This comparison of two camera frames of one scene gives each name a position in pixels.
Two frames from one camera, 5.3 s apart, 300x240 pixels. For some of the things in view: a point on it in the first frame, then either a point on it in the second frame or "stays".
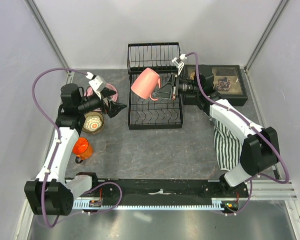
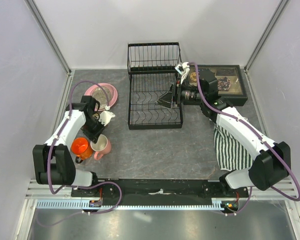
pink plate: x=89 y=92 stays
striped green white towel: x=228 y=147 stays
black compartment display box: x=226 y=81 stays
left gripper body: x=94 y=103 to x=92 y=128
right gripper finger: x=164 y=92 to x=166 y=100
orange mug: x=83 y=149 stays
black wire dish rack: x=143 y=113 stays
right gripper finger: x=170 y=79 to x=171 y=92
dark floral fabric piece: x=223 y=84 stays
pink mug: x=145 y=85 to x=102 y=147
